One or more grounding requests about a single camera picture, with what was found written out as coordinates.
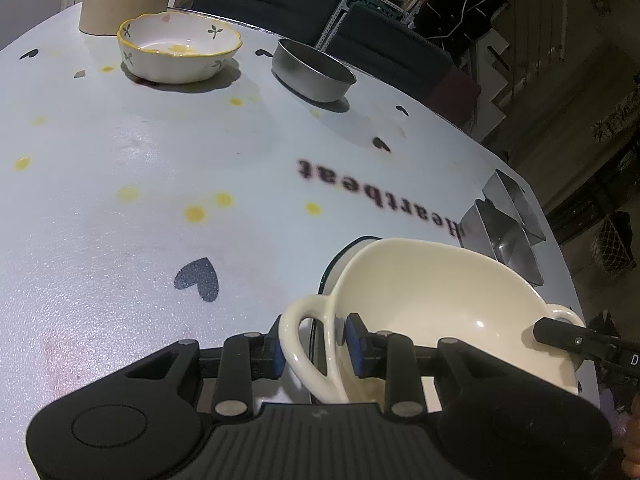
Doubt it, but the dark blue chair near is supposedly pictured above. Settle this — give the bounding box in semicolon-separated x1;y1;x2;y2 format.
326;4;480;127

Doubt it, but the person's right hand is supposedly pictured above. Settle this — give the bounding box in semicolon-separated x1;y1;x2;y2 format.
622;394;640;479

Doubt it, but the cream two-handled bowl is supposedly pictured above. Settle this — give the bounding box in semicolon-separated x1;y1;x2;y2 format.
279;238;584;404

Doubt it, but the floral scalloped ceramic bowl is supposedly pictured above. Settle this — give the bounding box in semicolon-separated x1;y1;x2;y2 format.
116;11;243;84

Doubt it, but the rectangular steel tray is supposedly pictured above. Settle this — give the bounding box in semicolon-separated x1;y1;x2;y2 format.
483;169;547;246
459;200;544;286

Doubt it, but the small round steel bowl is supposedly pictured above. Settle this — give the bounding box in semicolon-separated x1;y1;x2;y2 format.
272;38;357;103

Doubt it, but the green license plate sign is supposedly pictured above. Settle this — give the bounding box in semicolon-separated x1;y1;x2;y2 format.
347;0;404;21

